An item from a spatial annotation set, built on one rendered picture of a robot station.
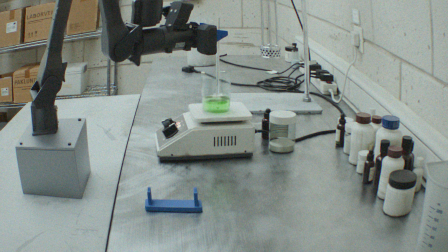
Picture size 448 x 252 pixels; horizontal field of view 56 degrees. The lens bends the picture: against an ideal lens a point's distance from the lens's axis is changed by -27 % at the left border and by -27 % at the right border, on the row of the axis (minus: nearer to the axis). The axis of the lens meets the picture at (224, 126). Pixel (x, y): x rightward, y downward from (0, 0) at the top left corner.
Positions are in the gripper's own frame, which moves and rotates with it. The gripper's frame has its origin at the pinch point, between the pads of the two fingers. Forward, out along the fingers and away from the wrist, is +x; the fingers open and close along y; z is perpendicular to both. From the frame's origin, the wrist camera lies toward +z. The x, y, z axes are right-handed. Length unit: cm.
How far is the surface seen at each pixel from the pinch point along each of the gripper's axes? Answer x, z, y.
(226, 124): 1.8, -18.9, -2.8
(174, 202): -19.0, -25.0, -20.8
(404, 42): 43.0, 1.8, -22.5
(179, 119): -3.4, -19.9, 8.4
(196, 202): -16.4, -24.3, -24.0
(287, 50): 83, -20, 84
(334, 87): 62, -23, 29
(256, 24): 145, -22, 200
